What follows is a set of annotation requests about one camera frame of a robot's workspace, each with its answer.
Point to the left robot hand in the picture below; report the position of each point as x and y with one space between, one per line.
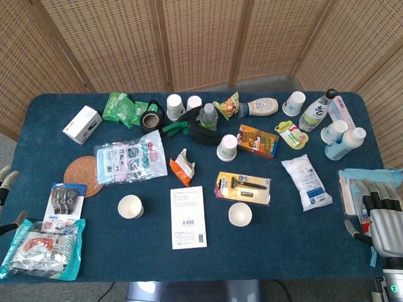
7 185

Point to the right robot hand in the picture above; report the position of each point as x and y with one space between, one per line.
387 229

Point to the paper cup with blue flower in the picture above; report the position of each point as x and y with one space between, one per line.
332 130
129 206
293 104

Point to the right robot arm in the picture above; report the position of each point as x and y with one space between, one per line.
393 280

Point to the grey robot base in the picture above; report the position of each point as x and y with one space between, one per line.
192 291

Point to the blue pink packet edge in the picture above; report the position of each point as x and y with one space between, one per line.
374 174

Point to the paper cup with green print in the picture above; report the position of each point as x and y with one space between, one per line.
174 107
240 214

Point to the clear pack of wooden sticks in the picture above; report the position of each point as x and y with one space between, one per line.
348 195

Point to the correction tape blister pack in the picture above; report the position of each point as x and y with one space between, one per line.
64 201

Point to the round woven coaster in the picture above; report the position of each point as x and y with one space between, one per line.
80 174

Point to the teal silver food package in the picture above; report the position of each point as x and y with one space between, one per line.
41 251

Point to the white cotton pad bag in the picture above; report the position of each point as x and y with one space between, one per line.
307 182

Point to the white blue lotion bottle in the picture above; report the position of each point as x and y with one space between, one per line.
344 143

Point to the white carton box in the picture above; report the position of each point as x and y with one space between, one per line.
82 124

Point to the clear zip bag with items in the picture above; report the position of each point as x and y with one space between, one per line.
129 160

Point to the pink blue toothbrush pack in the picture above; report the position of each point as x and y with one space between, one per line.
341 108

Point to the green wet wipes pack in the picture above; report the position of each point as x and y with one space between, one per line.
126 111
140 110
112 107

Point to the lip balm on green card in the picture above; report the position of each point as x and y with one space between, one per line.
291 133

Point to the lime soda bottle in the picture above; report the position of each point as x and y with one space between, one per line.
316 113

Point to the blue table cloth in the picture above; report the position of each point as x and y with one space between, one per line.
141 251

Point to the razor on yellow card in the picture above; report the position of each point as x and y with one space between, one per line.
242 187

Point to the orange product box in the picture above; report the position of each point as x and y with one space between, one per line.
258 141

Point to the black tape roll with clip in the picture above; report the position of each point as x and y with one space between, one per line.
153 103

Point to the orange white snack bag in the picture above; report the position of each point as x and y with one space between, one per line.
182 166

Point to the beige mayonnaise bottle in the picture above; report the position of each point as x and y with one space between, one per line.
261 107

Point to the stack of green print cups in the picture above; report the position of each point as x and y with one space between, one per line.
227 148

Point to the flat white product box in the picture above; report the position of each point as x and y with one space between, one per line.
189 217

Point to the green black work glove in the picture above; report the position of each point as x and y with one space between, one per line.
201 135

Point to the green yellow snack bag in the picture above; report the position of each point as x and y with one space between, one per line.
228 107

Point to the clear bottle green liquid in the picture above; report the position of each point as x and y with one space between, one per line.
207 118

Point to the woven folding screen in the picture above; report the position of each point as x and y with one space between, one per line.
201 41

